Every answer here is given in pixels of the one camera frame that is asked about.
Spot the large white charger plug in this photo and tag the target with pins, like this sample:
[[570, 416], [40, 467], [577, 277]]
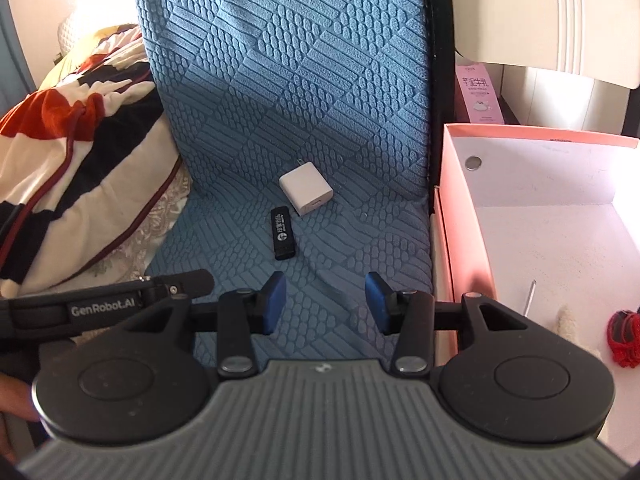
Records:
[[306, 188]]

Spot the red black round object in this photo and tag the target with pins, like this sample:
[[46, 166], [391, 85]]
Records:
[[623, 338]]

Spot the fluffy beige hair clip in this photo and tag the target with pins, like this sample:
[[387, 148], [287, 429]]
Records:
[[566, 326]]

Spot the blue textured sofa cover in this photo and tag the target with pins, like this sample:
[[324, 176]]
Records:
[[254, 89]]

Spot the pink product package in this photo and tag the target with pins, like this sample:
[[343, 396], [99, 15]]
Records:
[[475, 99]]

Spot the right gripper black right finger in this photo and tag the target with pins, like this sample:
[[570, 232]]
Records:
[[409, 314]]

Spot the person's hand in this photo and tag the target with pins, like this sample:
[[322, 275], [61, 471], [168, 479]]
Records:
[[15, 399]]

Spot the pink cardboard box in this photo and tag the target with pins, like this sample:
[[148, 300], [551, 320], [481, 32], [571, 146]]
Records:
[[517, 204]]

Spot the orange handled screwdriver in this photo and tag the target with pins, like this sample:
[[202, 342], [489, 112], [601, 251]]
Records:
[[530, 298]]

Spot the striped patterned pillow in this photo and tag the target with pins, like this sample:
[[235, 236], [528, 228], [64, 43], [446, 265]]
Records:
[[83, 162]]

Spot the black rectangular lighter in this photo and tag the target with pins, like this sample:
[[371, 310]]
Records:
[[283, 239]]

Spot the white cabinet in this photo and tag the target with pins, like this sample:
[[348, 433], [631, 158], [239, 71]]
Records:
[[571, 64]]

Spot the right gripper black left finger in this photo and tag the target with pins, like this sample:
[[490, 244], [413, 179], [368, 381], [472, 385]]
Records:
[[242, 314]]

